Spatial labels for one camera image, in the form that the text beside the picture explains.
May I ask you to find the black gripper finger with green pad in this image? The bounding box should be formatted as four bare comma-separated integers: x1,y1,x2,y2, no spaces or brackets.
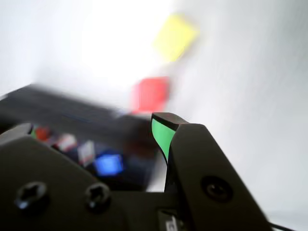
151,112,273,231
0,123,126,231

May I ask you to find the blue wooden cube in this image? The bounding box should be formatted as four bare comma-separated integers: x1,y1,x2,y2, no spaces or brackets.
93,154,125,176

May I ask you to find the red wooden cube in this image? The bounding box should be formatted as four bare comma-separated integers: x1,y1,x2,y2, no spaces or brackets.
131,77,170,115

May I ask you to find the black cardboard box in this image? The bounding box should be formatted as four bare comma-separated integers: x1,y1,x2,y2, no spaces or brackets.
0,83,169,193

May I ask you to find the yellow wooden cube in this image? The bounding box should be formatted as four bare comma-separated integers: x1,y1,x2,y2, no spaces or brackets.
153,13,200,63

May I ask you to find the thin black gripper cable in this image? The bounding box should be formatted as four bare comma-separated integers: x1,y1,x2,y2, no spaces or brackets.
269,222,297,231

